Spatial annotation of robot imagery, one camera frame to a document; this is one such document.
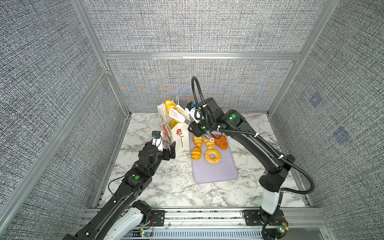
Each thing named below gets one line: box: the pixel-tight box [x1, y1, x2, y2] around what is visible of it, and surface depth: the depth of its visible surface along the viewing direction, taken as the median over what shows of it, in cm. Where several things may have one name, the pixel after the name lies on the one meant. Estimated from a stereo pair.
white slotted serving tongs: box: [169, 104, 193, 125], surface depth 71 cm
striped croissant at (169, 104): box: [165, 99, 180, 114], surface depth 74 cm
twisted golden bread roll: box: [205, 139, 216, 149], surface depth 99 cm
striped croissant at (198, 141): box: [193, 135, 203, 148], surface depth 102 cm
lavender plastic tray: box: [188, 132, 239, 184], surface depth 94 cm
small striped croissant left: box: [191, 147, 202, 161], surface depth 96 cm
